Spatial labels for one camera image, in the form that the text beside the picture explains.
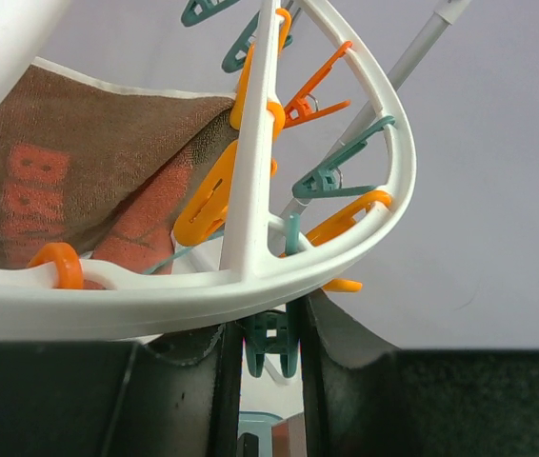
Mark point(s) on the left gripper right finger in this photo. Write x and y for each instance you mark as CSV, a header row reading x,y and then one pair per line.
x,y
365,397

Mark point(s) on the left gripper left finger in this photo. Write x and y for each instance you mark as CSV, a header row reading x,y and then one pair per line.
x,y
175,396

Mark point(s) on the white round clip hanger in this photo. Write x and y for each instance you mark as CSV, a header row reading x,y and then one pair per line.
x,y
250,278

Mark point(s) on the teal plastic basin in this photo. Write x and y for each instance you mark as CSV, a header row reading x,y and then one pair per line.
x,y
259,425

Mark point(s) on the teal clothes peg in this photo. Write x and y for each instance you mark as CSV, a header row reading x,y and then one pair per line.
x,y
272,332

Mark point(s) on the coral brown towel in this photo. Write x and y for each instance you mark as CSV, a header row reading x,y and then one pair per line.
x,y
102,167

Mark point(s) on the white silver clothes rack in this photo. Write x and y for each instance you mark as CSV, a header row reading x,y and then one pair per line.
x,y
445,14

